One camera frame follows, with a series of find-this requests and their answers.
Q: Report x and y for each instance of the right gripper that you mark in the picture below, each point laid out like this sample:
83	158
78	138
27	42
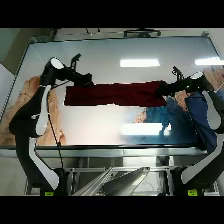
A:
163	89

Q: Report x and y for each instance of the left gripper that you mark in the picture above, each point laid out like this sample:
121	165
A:
85	80

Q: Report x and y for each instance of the red T-shirt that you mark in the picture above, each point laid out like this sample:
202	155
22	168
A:
116	95

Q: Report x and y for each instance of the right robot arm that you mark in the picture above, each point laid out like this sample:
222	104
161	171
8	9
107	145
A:
206	166

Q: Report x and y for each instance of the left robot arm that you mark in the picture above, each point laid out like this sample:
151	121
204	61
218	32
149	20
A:
30	120

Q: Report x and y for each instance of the blue garment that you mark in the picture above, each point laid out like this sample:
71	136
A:
201	120

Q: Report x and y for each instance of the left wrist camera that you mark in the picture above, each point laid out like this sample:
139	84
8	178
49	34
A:
75	61

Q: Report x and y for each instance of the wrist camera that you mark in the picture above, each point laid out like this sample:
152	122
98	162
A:
177	72
75	61

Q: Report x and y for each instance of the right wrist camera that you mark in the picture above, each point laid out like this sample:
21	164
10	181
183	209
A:
177	72

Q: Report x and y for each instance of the silver frame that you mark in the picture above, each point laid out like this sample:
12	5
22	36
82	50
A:
116	181

